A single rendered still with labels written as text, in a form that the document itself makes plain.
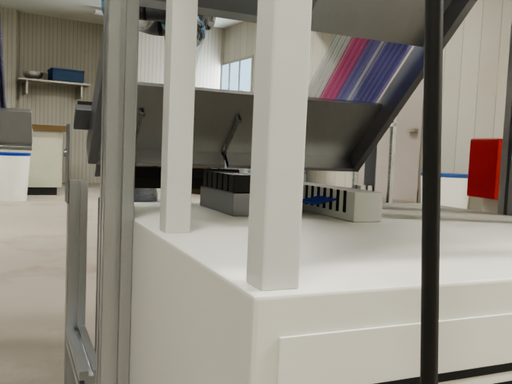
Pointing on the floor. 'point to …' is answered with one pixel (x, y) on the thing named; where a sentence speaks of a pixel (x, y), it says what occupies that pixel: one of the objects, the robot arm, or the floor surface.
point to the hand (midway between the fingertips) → (203, 28)
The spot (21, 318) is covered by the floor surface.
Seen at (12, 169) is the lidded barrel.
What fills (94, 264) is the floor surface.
